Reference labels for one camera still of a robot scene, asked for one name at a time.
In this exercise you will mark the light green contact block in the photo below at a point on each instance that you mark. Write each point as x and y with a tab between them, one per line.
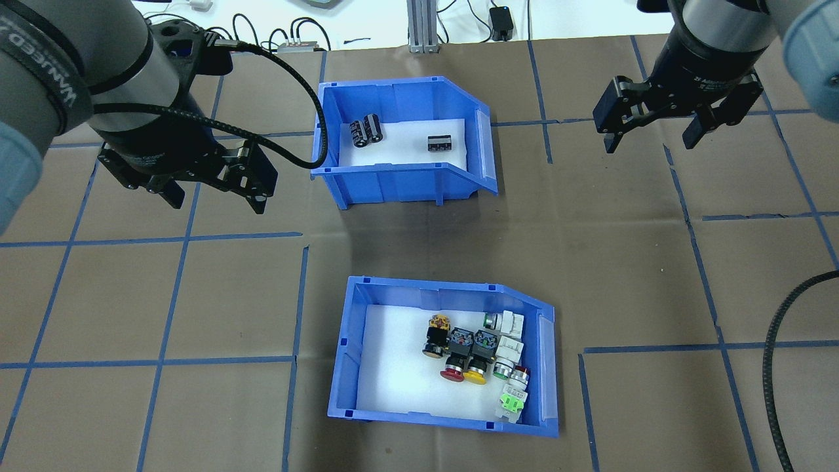
513	401

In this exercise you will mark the green button white body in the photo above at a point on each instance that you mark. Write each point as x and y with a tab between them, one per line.
510	349
508	322

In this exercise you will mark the grey rounded device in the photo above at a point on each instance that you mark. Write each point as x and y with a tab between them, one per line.
321	3

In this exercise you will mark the blue bin with capacitors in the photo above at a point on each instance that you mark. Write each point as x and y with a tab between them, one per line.
393	183

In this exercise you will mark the red mushroom push button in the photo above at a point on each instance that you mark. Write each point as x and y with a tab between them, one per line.
452	375

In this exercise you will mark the black button yellow-red end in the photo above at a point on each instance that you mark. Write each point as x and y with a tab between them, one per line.
434	341

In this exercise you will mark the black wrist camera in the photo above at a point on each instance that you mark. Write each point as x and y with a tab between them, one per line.
203	56

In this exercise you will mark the small black ribbed component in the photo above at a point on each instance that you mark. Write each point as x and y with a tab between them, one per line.
440	144

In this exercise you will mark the white foam under capacitors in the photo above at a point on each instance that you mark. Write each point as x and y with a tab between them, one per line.
406	141

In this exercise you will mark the blue bin with buttons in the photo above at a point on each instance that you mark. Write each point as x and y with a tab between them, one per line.
344	354

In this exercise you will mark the small black power adapter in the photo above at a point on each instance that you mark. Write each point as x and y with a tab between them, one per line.
501	21

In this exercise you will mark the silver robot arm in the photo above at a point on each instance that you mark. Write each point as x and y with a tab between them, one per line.
118	39
813	59

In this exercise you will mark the yellow mushroom push button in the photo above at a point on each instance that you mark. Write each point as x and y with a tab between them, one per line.
475	375

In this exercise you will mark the small white adapter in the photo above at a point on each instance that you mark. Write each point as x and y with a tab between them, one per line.
200	5

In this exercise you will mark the white foam under buttons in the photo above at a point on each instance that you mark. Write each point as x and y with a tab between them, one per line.
393	367

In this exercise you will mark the aluminium profile post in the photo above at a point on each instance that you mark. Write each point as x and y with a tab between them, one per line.
423	26

